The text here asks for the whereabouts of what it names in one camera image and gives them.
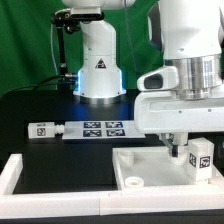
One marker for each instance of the black camera on stand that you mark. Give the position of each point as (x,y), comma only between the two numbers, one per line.
(81,14)

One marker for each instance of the white U-shaped fence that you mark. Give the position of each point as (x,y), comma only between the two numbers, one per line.
(135,200)

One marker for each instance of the white square tabletop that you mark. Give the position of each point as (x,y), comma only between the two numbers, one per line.
(144,167)

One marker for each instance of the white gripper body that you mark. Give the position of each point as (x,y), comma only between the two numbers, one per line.
(157,109)

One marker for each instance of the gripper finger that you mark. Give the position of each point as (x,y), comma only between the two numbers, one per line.
(172,147)

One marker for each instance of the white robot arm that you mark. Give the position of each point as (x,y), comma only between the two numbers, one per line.
(186,94)

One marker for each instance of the black camera stand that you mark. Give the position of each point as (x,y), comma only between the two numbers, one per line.
(63,23)

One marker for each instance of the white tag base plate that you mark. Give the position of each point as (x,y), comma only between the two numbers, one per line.
(78,130)

